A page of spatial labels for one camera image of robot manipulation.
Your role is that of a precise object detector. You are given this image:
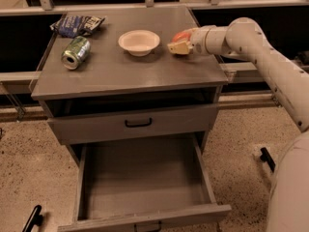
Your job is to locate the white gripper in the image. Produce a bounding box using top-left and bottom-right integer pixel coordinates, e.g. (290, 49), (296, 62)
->
(167, 25), (214, 55)

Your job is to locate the grey drawer cabinet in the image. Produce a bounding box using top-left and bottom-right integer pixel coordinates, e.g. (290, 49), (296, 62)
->
(32, 7), (227, 160)

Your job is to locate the closed grey top drawer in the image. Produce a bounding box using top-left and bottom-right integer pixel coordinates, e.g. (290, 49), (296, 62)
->
(47, 104), (218, 145)

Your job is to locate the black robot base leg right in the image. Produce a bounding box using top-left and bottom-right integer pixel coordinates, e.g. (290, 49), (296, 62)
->
(260, 147), (276, 172)

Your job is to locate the blue chip bag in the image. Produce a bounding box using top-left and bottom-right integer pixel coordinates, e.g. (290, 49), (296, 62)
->
(50, 15), (105, 39)

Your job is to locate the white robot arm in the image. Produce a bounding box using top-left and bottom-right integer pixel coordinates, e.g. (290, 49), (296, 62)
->
(167, 17), (309, 232)

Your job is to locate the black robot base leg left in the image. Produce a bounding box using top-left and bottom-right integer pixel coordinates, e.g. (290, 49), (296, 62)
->
(22, 205), (43, 232)

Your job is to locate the white paper bowl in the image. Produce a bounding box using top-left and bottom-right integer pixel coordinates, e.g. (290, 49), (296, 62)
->
(118, 30), (160, 57)

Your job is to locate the red apple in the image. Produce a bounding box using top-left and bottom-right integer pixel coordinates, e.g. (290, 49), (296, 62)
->
(172, 31), (191, 43)

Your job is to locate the green soda can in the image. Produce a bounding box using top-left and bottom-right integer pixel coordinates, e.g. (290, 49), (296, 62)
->
(61, 36), (91, 71)

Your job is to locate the grey metal railing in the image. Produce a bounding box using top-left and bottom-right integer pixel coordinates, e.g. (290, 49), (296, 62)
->
(0, 0), (309, 121)

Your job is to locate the open grey middle drawer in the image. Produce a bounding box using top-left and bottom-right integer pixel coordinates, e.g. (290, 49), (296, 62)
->
(58, 134), (231, 232)

